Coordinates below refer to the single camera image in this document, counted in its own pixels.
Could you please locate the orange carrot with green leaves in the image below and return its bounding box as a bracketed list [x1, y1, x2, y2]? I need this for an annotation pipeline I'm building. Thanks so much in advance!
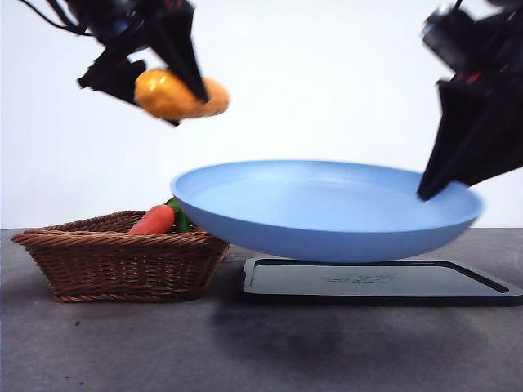
[127, 197, 194, 235]

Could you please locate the brown wicker basket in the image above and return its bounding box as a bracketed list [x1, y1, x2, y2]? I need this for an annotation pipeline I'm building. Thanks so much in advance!
[11, 210, 232, 304]

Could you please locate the black cable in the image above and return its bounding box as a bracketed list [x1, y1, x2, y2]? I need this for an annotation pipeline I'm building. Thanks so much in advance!
[18, 0, 97, 37]

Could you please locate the blue round plate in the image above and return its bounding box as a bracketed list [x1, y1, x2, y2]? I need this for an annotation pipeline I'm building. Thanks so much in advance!
[170, 159, 485, 265]

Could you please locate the orange-yellow corn cob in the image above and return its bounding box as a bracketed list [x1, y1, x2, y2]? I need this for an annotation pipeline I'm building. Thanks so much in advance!
[133, 68, 230, 120]

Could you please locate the black rectangular tray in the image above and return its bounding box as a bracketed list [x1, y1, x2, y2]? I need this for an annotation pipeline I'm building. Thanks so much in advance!
[242, 257, 523, 308]

